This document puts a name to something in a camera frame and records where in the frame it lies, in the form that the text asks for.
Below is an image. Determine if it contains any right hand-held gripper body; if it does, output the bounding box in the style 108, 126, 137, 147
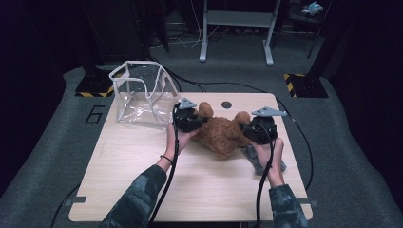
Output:
245, 106, 288, 146

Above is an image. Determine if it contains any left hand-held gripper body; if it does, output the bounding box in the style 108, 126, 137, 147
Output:
172, 97, 203, 133

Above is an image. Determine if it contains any brown teddy bear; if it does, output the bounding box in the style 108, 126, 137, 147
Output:
191, 101, 255, 161

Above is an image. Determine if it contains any grey fluffy cloth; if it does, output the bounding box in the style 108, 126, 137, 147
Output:
241, 143, 287, 176

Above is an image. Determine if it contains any clear plastic bag white trim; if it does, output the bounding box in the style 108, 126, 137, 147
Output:
108, 60, 182, 132

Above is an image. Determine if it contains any person's left hand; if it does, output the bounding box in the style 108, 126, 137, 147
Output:
161, 124, 199, 164

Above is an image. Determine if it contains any person's right hand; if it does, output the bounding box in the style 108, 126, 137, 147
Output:
252, 139, 284, 188

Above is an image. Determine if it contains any black stand base striped edge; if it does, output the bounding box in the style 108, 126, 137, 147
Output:
74, 65, 115, 98
283, 73, 330, 99

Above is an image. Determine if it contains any white metal stand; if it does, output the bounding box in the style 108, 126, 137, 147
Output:
199, 0, 281, 67

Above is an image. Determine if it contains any dark equipment cabinet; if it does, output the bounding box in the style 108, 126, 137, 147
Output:
79, 0, 170, 65

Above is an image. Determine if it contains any blue white packet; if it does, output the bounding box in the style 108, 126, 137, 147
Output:
300, 1, 324, 17

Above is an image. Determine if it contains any right hand-held gripper black cable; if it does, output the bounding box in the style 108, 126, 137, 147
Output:
255, 123, 275, 228

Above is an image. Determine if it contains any hand-held gripper black cable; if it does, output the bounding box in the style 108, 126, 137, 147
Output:
255, 123, 275, 228
148, 104, 180, 228

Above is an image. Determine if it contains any left hand-held gripper black cable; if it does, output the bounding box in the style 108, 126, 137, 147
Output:
148, 104, 180, 228

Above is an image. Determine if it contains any grey table bracket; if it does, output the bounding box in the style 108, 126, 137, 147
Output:
65, 196, 87, 207
296, 197, 318, 208

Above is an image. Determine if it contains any white cable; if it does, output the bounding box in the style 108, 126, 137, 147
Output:
177, 0, 220, 48

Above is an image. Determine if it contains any short black floor cable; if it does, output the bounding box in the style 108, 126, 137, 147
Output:
50, 184, 80, 228

